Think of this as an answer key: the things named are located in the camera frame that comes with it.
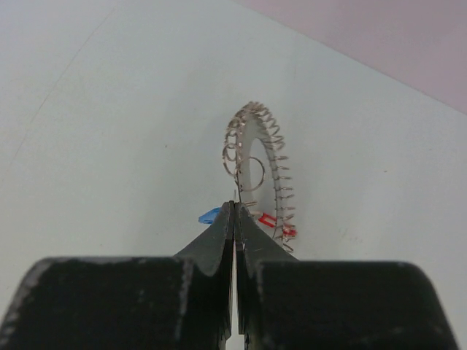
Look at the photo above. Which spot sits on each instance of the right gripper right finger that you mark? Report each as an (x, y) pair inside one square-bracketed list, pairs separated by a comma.
[(286, 303)]

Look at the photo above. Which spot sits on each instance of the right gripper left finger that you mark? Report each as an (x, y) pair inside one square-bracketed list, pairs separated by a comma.
[(177, 302)]

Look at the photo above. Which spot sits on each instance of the key with blue tag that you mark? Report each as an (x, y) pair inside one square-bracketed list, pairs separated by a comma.
[(209, 217)]

